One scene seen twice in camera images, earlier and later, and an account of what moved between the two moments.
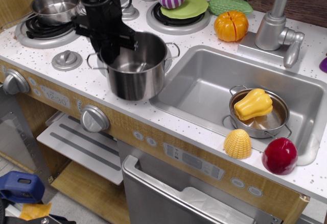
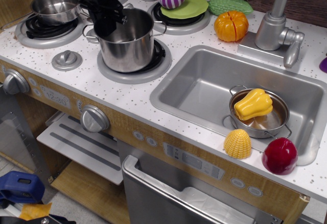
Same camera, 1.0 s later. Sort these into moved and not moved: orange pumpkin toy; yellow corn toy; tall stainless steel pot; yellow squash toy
Moved: tall stainless steel pot
Not moved: yellow corn toy; yellow squash toy; orange pumpkin toy
